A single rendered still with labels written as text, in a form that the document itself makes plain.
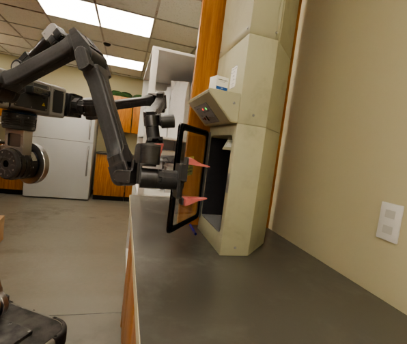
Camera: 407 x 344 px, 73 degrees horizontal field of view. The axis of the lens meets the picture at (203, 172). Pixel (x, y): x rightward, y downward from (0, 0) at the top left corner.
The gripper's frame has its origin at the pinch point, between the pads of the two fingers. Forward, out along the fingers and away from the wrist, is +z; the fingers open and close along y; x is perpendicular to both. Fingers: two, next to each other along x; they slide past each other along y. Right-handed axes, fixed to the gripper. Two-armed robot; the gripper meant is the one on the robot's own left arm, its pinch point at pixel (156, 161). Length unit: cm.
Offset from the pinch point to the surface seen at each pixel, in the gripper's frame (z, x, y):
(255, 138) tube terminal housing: 1.0, -30.8, -31.2
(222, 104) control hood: -10.9, -19.0, -34.0
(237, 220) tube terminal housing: 28.2, -22.7, -23.1
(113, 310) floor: 89, 28, 121
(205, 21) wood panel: -60, -28, -10
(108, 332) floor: 96, 31, 97
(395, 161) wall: 17, -64, -54
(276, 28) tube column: -35, -40, -41
